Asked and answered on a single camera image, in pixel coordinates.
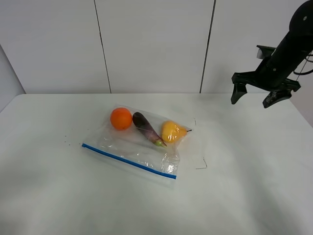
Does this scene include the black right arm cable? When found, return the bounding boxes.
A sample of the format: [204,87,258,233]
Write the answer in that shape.
[292,50,313,85]

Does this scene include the orange fruit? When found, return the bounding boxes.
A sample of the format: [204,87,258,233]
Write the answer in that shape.
[110,107,133,131]

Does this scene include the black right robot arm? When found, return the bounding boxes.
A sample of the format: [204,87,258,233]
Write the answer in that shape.
[231,0,313,108]

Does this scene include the purple eggplant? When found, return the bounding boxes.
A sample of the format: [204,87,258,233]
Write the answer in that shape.
[132,112,167,148]

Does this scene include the clear zip bag blue seal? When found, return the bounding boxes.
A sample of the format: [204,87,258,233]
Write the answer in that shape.
[82,105,193,180]

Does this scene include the yellow pear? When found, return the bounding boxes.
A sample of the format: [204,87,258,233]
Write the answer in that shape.
[161,120,191,143]

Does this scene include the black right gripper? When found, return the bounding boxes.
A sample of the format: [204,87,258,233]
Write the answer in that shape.
[231,45,301,108]

